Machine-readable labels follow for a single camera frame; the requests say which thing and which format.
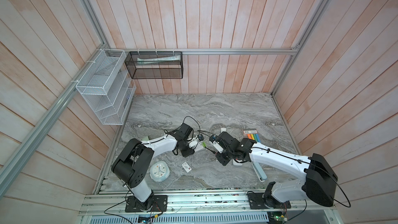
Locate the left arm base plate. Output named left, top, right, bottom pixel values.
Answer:
left=125, top=195, right=168, bottom=213

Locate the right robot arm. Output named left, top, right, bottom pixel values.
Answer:
left=209, top=132, right=338, bottom=208

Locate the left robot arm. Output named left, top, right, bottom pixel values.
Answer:
left=111, top=123, right=200, bottom=203

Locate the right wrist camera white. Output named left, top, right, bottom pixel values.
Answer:
left=209, top=135, right=223, bottom=153

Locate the red handled screwdriver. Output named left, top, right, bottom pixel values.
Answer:
left=205, top=147, right=217, bottom=155

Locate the paper in black basket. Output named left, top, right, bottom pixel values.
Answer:
left=136, top=55, right=181, bottom=65

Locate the white blue alarm clock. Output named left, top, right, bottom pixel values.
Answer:
left=150, top=161, right=170, bottom=183

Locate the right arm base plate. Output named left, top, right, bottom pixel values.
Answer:
left=247, top=182, right=291, bottom=209

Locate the small white box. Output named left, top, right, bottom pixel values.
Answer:
left=181, top=162, right=192, bottom=173

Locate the colored highlighter pack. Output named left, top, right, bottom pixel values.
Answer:
left=243, top=129, right=261, bottom=143

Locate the white wire shelf rack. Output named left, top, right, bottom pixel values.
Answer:
left=76, top=49, right=136, bottom=125

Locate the black mesh basket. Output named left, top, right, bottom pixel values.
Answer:
left=124, top=51, right=184, bottom=79

